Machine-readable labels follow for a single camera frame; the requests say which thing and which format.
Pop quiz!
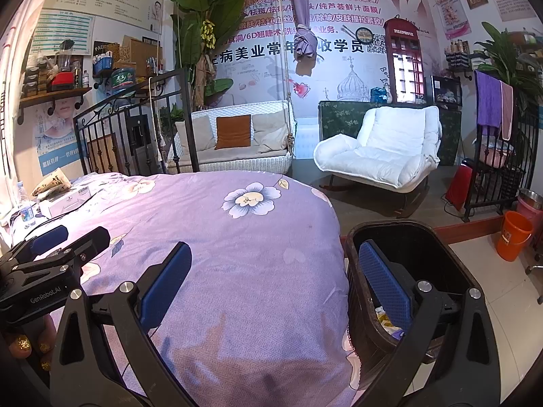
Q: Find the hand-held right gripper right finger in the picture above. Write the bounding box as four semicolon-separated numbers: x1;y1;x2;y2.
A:
354;239;496;407

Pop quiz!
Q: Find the yellow wrapper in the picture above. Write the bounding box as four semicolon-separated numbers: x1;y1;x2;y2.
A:
374;305;397;329

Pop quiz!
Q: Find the brown paper bag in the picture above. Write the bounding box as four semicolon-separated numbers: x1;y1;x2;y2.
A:
32;167;73;198

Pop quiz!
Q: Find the blue basket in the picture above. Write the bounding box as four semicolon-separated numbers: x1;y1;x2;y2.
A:
91;53;114;75

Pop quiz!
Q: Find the beige cushion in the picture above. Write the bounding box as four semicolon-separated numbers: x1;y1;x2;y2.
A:
176;114;217;153
252;111;290;154

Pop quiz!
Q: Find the potted green plant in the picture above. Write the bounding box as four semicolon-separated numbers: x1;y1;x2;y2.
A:
473;21;543;106

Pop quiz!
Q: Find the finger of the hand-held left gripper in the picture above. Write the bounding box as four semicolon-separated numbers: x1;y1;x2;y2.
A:
11;226;112;283
6;225;69;264

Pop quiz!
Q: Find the black iron headboard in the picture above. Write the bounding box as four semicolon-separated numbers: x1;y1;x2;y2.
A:
73;68;202;175

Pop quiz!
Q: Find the green round tin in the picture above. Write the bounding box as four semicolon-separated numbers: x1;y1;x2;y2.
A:
111;68;137;90

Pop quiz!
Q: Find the red bag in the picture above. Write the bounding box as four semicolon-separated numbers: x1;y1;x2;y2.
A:
445;159;478;210

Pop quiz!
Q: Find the black sign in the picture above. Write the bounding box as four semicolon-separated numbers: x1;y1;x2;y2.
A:
93;42;121;58

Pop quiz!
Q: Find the cardboard box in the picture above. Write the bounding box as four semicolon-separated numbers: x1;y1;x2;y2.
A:
121;36;164;71

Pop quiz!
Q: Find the black iron rack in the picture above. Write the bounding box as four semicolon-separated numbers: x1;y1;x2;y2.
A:
462;127;527;221

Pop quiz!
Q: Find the black trash bin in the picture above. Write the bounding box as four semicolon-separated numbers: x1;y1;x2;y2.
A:
343;219;488;367

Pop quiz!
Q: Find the face wall poster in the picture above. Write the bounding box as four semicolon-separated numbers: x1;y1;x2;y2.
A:
34;93;79;176

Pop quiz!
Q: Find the white padded rocking chair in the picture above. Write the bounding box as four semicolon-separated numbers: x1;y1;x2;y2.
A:
313;105;442;198

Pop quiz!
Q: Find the pink wall poster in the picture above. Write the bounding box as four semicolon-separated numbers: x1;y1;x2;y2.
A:
424;0;472;39

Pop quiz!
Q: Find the white wicker swing seat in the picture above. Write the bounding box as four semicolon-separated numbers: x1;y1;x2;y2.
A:
165;99;298;174

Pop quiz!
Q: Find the clear water bottle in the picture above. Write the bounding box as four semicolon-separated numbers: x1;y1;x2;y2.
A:
18;181;37;227

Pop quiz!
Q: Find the white box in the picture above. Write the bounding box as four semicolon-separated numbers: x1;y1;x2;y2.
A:
39;187;92;218

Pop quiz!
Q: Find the small shelf with bottles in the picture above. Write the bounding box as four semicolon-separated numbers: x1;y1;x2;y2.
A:
443;40;473;81

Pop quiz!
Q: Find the red blender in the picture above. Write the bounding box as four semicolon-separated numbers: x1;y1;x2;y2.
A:
46;40;81;93

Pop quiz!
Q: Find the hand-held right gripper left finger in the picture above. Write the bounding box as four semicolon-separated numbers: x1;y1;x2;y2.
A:
50;241;193;407

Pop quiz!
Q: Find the pink towel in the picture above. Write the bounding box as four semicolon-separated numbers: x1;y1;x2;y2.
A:
498;80;515;141

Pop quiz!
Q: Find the pink basin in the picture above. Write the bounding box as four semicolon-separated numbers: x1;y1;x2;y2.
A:
481;144;515;168

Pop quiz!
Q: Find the red telephone booth cabinet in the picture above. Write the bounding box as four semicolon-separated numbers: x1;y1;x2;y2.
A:
383;15;425;104

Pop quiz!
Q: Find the person's left hand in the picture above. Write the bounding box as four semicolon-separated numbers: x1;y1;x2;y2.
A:
5;314;59;371

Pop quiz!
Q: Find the pink bucket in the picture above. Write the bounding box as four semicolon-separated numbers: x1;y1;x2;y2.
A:
515;197;543;225

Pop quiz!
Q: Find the purple floral blanket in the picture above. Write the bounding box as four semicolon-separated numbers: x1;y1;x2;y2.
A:
8;171;361;407

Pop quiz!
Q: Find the yellow banana bunch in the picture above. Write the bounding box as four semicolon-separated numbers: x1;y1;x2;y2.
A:
200;19;217;51

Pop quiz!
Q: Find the blue chart poster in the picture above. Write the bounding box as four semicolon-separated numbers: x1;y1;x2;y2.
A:
29;8;96;56

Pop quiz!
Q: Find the brown cushion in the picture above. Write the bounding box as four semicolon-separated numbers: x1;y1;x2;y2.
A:
214;114;252;150

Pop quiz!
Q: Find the wooden wall shelf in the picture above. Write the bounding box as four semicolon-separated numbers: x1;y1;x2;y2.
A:
17;87;93;125

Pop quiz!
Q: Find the orange bucket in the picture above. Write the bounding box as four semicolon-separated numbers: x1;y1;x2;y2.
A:
494;210;534;262

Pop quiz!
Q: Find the black display box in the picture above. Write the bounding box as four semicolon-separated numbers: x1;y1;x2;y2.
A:
430;75;463;106

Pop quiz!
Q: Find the large wall poster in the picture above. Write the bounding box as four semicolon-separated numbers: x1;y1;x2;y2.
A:
204;0;437;106

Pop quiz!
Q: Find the purple towel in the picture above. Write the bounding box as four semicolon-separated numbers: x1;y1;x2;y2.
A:
474;70;503;129

